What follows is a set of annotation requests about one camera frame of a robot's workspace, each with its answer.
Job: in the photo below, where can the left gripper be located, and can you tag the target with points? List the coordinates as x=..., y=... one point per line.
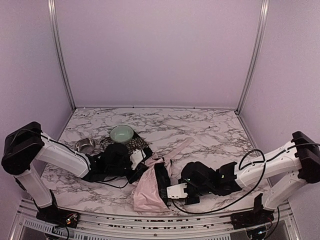
x=140, y=171

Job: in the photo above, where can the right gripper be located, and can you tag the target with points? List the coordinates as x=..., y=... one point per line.
x=193, y=195

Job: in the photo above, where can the pink and black umbrella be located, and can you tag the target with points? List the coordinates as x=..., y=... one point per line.
x=154, y=181

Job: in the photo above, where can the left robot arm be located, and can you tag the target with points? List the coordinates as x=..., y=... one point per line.
x=30, y=143

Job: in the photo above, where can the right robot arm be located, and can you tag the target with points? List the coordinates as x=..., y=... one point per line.
x=298, y=160

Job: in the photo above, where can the black floral square plate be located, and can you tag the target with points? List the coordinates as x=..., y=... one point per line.
x=135, y=143

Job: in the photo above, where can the green ceramic bowl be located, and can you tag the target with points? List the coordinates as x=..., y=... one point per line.
x=121, y=134

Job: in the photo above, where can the small steel bowl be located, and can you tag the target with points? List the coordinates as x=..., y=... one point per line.
x=85, y=145

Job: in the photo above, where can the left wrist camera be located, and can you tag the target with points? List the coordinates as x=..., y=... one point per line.
x=136, y=157

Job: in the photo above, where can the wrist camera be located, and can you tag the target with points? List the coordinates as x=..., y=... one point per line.
x=177, y=191
x=136, y=157

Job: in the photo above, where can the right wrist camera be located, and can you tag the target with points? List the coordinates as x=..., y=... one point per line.
x=177, y=191

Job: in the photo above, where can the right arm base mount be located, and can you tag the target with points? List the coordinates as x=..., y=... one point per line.
x=251, y=218

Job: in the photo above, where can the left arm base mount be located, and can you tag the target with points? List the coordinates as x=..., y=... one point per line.
x=61, y=217

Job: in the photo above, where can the front aluminium rail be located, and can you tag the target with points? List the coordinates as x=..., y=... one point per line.
x=100, y=226

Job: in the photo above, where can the left aluminium frame post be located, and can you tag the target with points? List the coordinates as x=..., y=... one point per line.
x=59, y=52

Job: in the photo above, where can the aluminium frame post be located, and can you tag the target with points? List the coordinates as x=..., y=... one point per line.
x=258, y=42
x=59, y=52

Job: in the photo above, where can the right aluminium frame post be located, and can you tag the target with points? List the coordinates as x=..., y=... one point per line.
x=258, y=42

